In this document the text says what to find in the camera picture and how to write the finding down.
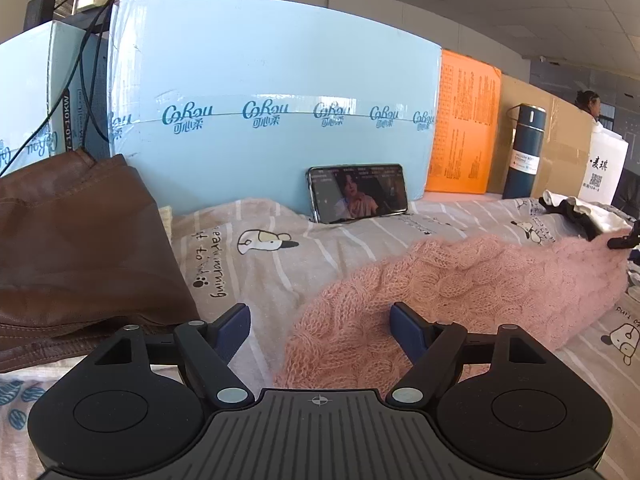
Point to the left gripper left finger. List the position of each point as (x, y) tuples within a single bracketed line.
[(206, 349)]

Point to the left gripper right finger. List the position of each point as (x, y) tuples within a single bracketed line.
[(433, 350)]

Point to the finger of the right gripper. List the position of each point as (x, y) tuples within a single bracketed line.
[(628, 241)]

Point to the pink knitted sweater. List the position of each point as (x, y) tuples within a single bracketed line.
[(342, 339)]

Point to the white folded garment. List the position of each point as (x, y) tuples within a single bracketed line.
[(608, 221)]

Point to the black garment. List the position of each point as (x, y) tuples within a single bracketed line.
[(582, 220)]

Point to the white shopping bag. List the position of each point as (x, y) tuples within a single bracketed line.
[(605, 166)]

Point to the brown cardboard box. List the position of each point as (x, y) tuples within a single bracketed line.
[(565, 143)]

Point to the dark blue vacuum bottle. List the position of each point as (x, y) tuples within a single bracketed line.
[(525, 152)]

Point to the woman in background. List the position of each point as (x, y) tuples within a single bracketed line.
[(589, 101)]

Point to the brown leather jacket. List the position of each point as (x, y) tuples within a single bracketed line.
[(83, 253)]

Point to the smartphone playing video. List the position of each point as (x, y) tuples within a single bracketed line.
[(353, 192)]

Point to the orange cardboard box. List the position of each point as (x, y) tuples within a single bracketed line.
[(466, 125)]

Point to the light blue Cobou box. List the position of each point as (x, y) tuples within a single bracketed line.
[(217, 100)]

